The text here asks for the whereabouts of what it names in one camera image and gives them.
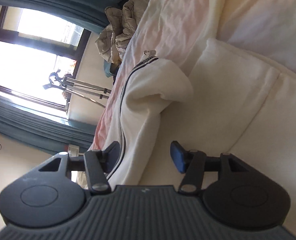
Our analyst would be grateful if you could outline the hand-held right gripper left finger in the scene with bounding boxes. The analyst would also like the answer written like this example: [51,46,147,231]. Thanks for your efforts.
[35,141,122,194]

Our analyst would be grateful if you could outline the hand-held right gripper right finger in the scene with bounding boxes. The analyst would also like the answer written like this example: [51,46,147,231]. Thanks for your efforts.
[170,141,251,194]

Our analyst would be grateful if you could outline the cream fleece jacket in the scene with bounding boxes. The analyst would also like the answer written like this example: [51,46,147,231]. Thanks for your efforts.
[105,39,296,239]

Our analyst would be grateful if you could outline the crutches by window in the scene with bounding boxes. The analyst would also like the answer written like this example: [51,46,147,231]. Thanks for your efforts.
[43,69,112,108]

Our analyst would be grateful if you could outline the dark framed window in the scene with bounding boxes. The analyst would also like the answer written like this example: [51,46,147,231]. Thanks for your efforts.
[0,5,92,111]

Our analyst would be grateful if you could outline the beige quilt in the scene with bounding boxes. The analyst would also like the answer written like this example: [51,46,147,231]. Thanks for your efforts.
[95,0,158,64]

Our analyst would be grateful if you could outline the pastel bed sheet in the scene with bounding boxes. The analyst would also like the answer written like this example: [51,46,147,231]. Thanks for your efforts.
[90,0,296,153]

